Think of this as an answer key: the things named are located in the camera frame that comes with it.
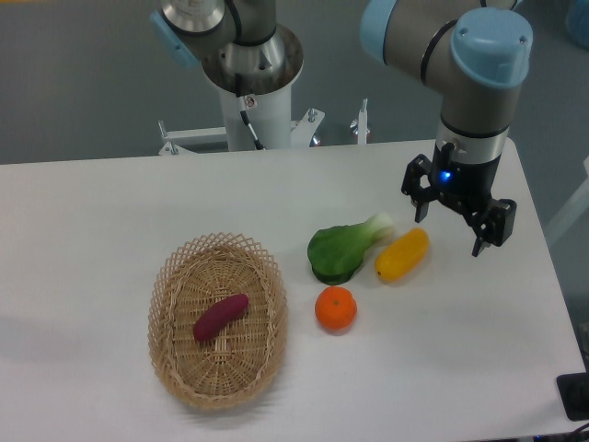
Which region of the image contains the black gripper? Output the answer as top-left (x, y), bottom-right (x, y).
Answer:
top-left (401, 154), bottom-right (517, 257)

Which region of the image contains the purple sweet potato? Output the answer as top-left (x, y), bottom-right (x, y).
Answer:
top-left (192, 294), bottom-right (249, 343)

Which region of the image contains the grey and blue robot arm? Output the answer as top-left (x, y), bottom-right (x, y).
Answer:
top-left (150, 1), bottom-right (533, 252)

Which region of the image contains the woven wicker basket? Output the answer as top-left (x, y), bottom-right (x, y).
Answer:
top-left (148, 233), bottom-right (288, 410)

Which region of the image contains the green bok choy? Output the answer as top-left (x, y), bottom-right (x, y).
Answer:
top-left (306, 213), bottom-right (394, 285)

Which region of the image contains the orange tangerine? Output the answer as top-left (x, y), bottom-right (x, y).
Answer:
top-left (315, 285), bottom-right (357, 332)

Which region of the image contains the blue object top right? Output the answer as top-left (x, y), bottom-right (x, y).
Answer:
top-left (565, 0), bottom-right (589, 50)

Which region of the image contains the black device at table edge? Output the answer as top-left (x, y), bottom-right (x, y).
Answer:
top-left (556, 372), bottom-right (588, 422)

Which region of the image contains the white frame at right edge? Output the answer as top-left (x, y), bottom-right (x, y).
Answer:
top-left (544, 157), bottom-right (589, 247)

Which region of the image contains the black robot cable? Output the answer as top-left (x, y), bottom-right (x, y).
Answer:
top-left (235, 73), bottom-right (266, 152)

